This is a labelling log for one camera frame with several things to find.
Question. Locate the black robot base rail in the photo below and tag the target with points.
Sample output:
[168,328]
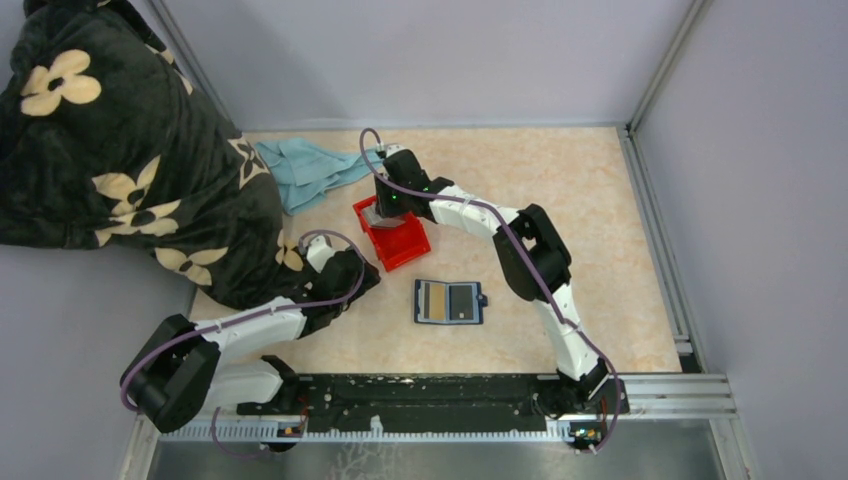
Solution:
[442,408]

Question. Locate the black floral fleece blanket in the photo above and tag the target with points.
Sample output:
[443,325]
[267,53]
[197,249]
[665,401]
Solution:
[105,142]

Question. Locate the aluminium frame post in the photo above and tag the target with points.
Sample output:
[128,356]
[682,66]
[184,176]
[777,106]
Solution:
[187,55]
[694,14]

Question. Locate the cards stack in bin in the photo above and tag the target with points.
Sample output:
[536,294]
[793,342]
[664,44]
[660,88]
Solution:
[376,221]

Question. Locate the light blue cloth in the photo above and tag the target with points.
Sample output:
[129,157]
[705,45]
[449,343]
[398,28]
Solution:
[304,172]

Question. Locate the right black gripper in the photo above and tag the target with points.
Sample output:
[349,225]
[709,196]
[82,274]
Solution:
[382,207]

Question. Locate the red plastic bin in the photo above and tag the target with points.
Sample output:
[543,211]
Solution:
[394,246]

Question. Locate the aluminium frame post right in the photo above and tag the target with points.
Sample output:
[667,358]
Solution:
[694,14]

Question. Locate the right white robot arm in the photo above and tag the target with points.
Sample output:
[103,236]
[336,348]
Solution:
[534,261]

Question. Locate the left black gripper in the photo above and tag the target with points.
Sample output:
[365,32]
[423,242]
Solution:
[373,276]

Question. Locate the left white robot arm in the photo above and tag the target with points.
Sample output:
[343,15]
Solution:
[187,368]

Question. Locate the gold credit card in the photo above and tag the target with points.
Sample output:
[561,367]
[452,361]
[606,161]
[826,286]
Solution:
[434,302]

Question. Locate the aluminium frame post left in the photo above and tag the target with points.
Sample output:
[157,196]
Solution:
[187,55]

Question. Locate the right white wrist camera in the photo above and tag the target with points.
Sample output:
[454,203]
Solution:
[386,150]

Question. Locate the navy leather card holder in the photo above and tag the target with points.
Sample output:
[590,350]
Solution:
[448,303]

